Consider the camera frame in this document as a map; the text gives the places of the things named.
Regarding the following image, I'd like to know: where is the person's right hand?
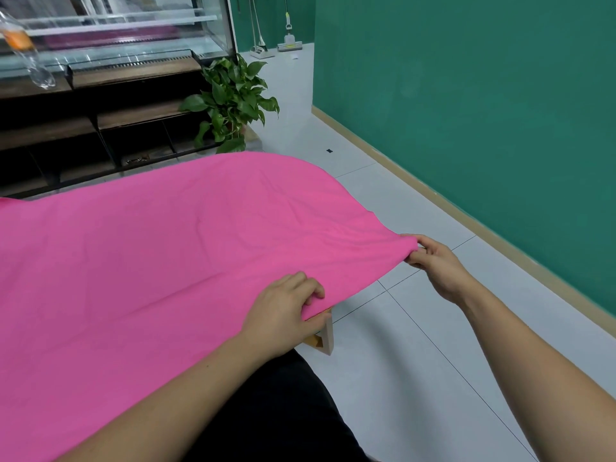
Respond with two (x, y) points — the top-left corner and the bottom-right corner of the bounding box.
(403, 234), (479, 307)

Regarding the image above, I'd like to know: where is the person's left hand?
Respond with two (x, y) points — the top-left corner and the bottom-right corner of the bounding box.
(237, 271), (329, 363)

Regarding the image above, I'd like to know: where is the pink towel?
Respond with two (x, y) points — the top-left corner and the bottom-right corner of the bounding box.
(0, 151), (421, 462)

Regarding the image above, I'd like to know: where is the person's right forearm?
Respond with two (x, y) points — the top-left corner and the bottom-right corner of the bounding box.
(458, 284), (616, 462)

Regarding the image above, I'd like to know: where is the person's left forearm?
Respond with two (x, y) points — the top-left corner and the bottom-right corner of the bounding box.
(56, 332), (273, 462)

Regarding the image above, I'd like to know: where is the wooden table leg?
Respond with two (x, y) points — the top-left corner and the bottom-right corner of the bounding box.
(302, 309), (336, 358)

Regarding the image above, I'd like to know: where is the green potted plant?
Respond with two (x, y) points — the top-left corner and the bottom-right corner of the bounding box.
(178, 53), (282, 156)

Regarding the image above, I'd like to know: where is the dark wooden shelf cabinet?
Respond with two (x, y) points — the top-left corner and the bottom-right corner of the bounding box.
(0, 55), (261, 201)

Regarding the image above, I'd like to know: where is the white mop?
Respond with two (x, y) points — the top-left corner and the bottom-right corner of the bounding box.
(276, 0), (305, 54)

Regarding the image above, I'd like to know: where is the glass display case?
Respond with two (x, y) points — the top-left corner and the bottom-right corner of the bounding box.
(0, 0), (238, 79)

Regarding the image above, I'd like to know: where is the clear bottle with orange label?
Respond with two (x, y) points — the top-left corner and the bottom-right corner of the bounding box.
(0, 8), (58, 91)

